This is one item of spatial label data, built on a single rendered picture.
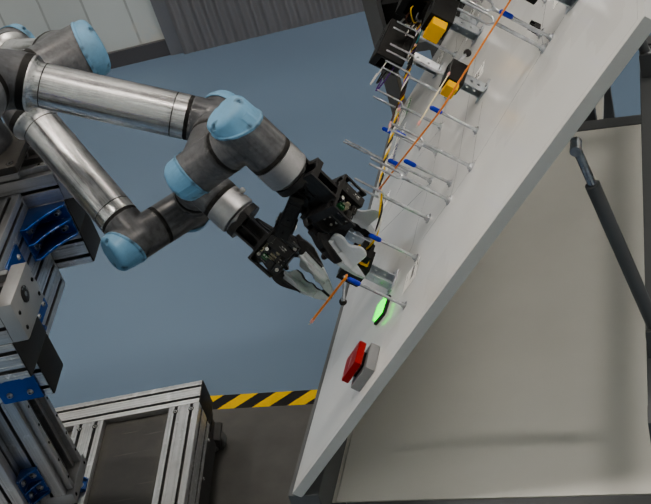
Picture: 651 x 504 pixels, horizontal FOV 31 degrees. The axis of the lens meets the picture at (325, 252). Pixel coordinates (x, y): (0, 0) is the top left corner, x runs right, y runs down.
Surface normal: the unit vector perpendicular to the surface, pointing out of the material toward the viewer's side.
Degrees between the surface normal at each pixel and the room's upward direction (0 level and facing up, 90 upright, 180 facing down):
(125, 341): 0
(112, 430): 0
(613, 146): 0
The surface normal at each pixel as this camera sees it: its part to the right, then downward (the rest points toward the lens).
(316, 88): -0.26, -0.78
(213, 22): -0.02, 0.59
